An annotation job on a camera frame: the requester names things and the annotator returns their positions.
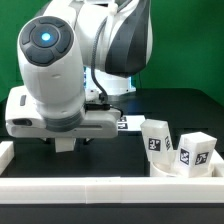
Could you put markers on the white front fence rail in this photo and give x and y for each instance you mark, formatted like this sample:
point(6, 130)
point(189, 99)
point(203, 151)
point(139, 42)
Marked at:
point(111, 190)

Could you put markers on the white left fence rail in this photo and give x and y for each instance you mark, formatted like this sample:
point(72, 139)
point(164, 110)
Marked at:
point(6, 154)

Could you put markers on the white round stool seat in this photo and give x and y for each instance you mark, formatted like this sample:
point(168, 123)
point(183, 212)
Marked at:
point(160, 170)

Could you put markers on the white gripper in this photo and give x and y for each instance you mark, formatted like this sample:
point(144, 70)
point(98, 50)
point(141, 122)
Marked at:
point(96, 124)

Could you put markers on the white marker base plate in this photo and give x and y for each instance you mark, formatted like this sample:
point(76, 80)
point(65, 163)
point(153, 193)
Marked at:
point(130, 122)

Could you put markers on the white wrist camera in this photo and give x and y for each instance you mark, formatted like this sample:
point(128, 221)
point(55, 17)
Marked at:
point(21, 109)

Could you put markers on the white fence rail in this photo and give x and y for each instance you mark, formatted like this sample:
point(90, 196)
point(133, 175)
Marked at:
point(111, 190)
point(6, 154)
point(218, 165)

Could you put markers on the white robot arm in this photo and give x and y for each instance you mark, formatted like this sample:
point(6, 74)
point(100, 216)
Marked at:
point(55, 47)

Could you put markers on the white right fence rail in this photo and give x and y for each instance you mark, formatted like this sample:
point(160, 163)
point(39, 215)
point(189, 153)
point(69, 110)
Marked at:
point(218, 165)

